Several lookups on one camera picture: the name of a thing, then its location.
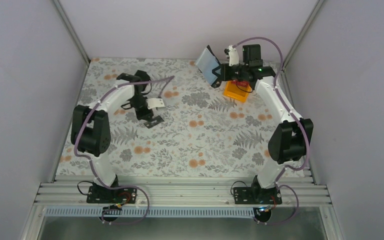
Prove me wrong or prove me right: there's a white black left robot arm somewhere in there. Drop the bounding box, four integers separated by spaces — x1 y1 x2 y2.
70 70 164 203

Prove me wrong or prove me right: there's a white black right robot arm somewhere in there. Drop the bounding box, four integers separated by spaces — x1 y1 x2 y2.
212 44 314 205

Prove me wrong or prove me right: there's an orange plastic bin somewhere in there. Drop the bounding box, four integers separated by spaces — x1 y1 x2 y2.
223 80 253 103

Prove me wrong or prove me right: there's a floral table cover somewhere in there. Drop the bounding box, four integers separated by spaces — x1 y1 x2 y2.
78 57 279 177

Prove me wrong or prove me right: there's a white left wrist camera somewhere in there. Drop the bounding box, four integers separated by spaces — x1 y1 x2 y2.
146 98 166 110

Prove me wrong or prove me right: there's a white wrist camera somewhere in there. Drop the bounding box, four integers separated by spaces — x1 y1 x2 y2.
224 45 239 67
146 98 166 110

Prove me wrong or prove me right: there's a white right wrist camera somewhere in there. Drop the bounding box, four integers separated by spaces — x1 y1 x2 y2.
224 45 239 67

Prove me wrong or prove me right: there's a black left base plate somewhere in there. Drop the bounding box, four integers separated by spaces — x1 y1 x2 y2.
86 185 138 204

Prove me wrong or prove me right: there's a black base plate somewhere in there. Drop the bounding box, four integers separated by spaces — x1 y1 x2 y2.
232 187 283 205
86 185 138 204

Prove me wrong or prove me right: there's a right aluminium frame post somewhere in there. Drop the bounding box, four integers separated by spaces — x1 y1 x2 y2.
282 0 325 68

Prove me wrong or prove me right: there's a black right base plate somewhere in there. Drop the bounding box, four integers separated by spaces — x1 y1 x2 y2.
232 187 283 205

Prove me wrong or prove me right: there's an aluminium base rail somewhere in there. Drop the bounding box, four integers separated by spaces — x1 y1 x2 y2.
34 175 332 207

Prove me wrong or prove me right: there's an aluminium frame corner post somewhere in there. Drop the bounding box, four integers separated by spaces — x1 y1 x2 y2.
52 0 91 66

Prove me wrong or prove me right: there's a perforated cable duct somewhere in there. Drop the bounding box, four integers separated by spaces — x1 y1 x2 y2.
44 206 269 219

